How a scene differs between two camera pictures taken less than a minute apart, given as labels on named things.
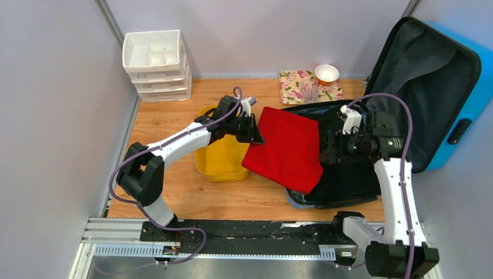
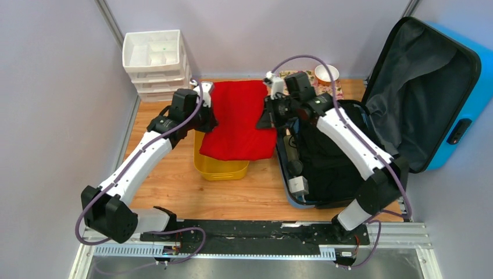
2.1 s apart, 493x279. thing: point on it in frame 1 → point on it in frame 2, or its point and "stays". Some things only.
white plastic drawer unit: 159,65 stays
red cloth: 290,154 → 236,106
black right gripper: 328,155 → 265,121
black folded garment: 347,181 stays
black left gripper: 251,133 → 211,122
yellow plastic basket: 221,160 stays
